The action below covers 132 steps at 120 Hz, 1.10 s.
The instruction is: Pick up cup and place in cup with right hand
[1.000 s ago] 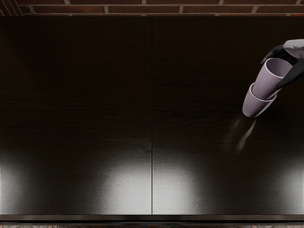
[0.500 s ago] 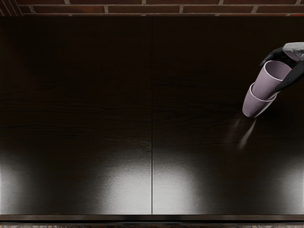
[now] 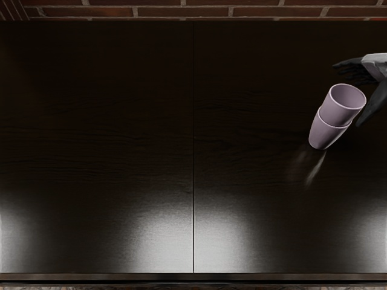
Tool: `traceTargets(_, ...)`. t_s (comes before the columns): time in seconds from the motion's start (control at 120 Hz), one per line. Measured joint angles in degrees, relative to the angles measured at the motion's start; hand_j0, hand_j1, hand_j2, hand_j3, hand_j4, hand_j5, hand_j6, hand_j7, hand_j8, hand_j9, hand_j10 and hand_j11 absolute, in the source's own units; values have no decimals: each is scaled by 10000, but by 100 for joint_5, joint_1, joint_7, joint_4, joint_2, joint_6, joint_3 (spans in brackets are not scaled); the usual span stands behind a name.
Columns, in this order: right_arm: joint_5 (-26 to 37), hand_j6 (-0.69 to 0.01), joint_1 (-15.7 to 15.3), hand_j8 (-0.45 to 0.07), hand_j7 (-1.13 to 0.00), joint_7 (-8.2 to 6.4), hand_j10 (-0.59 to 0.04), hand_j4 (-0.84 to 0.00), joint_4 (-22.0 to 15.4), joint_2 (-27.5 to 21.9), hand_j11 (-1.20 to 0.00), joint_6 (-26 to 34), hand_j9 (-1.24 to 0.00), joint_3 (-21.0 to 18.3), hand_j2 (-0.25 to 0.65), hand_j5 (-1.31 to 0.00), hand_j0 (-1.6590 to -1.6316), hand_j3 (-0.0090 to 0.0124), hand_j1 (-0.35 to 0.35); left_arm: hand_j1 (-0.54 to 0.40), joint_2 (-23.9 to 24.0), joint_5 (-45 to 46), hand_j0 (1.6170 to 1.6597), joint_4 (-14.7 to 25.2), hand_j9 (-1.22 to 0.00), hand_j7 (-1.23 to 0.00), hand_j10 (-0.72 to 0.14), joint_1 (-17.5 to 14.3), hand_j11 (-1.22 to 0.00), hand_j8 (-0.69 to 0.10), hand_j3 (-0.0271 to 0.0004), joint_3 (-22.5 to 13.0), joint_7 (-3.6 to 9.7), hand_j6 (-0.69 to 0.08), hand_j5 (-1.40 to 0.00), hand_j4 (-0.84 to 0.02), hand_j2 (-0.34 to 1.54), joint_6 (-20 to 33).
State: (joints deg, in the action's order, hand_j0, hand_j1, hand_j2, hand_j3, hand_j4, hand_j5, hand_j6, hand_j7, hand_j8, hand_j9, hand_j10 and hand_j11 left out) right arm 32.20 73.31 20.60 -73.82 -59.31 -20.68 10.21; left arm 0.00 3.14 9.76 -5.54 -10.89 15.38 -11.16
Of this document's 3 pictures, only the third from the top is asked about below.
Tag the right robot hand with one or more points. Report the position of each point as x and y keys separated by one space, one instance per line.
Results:
x=375 y=65

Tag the mauve plastic cup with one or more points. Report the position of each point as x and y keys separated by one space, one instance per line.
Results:
x=338 y=104
x=325 y=134

